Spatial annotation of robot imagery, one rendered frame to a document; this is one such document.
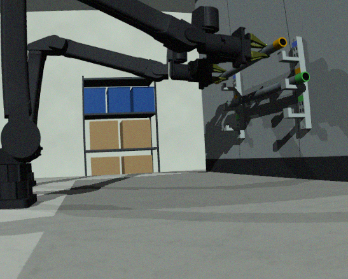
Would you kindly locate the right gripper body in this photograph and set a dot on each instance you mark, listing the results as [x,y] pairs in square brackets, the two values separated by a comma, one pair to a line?
[238,45]

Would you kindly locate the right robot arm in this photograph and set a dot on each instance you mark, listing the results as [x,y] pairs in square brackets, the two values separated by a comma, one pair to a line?
[20,138]

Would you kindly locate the black wall panel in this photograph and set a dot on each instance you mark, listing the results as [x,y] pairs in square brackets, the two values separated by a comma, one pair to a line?
[274,145]

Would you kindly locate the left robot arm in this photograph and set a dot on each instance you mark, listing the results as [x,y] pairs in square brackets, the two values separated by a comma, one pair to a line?
[56,46]

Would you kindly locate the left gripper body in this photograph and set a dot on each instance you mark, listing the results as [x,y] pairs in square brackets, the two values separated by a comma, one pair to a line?
[208,80]

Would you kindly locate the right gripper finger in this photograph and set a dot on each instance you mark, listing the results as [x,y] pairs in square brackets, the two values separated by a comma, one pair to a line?
[257,54]
[259,44]

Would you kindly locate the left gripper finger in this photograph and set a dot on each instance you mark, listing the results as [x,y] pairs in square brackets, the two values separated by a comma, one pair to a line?
[218,71]
[215,78]

